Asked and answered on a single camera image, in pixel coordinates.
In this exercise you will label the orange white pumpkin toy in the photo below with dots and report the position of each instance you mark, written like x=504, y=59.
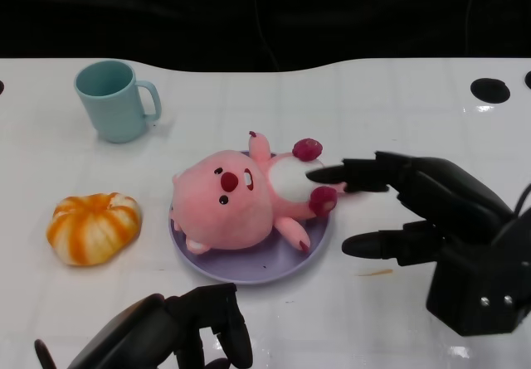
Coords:
x=93, y=232

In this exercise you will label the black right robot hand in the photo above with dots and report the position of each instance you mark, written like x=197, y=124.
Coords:
x=456, y=203

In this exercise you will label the black backdrop cloth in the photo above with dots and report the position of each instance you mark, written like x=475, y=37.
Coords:
x=166, y=12

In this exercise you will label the pink plush beaver doll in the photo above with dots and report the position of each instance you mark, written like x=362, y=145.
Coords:
x=232, y=215

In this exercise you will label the purple round plate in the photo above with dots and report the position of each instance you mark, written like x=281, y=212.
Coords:
x=257, y=267

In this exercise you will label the teal plastic mug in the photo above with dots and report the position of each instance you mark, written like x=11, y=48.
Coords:
x=114, y=108

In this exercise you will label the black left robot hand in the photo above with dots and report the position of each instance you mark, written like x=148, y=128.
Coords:
x=141, y=340

